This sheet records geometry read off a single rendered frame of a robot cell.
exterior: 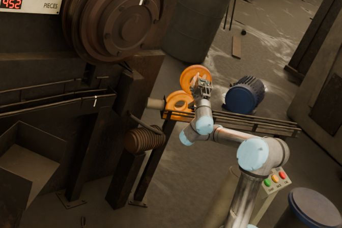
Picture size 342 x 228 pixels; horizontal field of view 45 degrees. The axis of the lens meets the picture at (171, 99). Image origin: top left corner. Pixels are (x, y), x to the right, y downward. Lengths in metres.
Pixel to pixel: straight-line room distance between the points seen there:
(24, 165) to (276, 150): 0.94
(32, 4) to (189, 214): 1.58
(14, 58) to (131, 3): 0.52
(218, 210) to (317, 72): 2.30
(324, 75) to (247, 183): 2.72
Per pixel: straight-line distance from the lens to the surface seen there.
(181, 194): 2.75
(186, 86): 2.01
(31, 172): 1.64
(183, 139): 1.84
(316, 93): 4.23
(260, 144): 1.52
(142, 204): 2.54
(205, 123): 1.73
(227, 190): 2.25
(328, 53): 4.23
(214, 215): 2.36
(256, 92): 3.90
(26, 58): 1.79
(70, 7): 1.69
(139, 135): 2.13
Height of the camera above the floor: 1.70
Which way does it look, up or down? 27 degrees down
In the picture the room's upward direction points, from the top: 23 degrees clockwise
